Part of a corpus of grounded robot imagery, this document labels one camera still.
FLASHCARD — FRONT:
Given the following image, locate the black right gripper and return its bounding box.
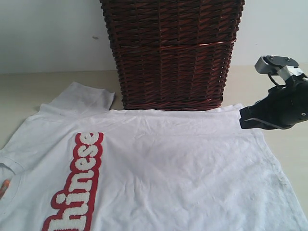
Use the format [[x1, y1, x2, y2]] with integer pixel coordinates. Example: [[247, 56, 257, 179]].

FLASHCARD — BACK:
[[239, 77, 308, 130]]

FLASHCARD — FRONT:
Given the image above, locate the white t-shirt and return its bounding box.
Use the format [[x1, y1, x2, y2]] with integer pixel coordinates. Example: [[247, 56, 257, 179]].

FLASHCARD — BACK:
[[0, 82, 308, 231]]

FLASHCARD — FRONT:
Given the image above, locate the dark brown wicker basket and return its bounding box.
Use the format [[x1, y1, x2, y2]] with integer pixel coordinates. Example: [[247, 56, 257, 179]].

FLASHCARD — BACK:
[[101, 0, 245, 111]]

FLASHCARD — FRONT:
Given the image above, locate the black right camera cable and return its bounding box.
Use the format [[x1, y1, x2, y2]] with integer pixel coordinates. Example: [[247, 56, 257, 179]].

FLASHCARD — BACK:
[[267, 73, 288, 87]]

